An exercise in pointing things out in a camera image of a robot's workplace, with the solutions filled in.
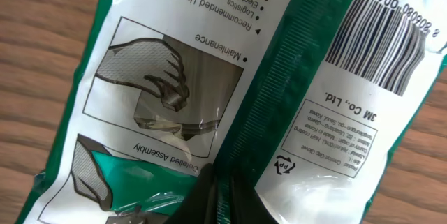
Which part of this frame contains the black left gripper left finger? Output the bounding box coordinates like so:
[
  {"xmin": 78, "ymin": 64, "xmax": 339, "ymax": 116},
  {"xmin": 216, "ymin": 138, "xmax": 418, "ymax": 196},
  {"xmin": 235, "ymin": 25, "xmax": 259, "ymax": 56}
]
[{"xmin": 164, "ymin": 163, "xmax": 218, "ymax": 224}]

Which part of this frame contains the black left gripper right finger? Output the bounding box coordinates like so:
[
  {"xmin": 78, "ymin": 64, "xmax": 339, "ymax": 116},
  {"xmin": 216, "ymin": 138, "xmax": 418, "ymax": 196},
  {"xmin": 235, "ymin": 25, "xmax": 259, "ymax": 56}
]
[{"xmin": 229, "ymin": 170, "xmax": 278, "ymax": 224}]

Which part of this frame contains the green white 3M package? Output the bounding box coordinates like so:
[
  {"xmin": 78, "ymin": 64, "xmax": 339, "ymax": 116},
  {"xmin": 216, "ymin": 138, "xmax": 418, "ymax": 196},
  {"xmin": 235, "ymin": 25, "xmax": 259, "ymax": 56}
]
[{"xmin": 18, "ymin": 0, "xmax": 446, "ymax": 224}]

